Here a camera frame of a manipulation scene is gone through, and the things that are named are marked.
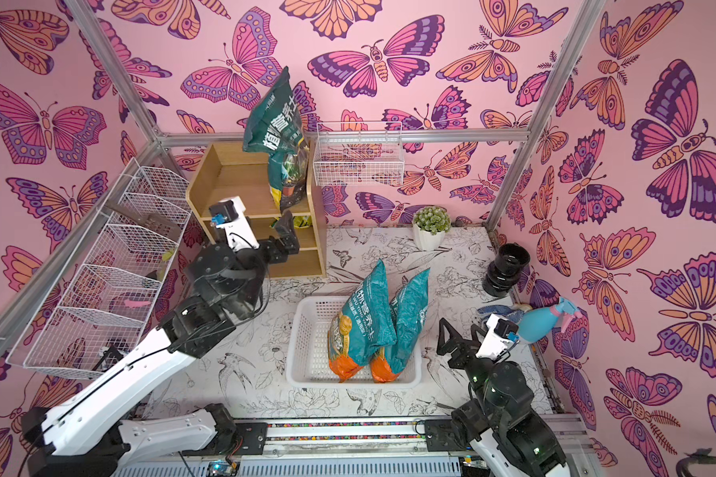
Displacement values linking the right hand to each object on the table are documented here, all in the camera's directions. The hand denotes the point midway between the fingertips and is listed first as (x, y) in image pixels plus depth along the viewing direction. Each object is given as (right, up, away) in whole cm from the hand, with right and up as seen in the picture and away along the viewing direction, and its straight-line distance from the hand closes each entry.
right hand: (455, 325), depth 67 cm
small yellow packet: (-41, +26, +30) cm, 57 cm away
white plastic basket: (-37, -5, +23) cm, 44 cm away
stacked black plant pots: (+24, +11, +25) cm, 36 cm away
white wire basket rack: (-86, +4, +8) cm, 87 cm away
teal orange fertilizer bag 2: (-20, -2, +7) cm, 22 cm away
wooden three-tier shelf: (-63, +42, +27) cm, 81 cm away
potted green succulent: (+2, +26, +35) cm, 43 cm away
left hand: (-38, +24, -8) cm, 46 cm away
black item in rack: (-80, -8, +2) cm, 80 cm away
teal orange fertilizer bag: (-10, +4, +1) cm, 11 cm away
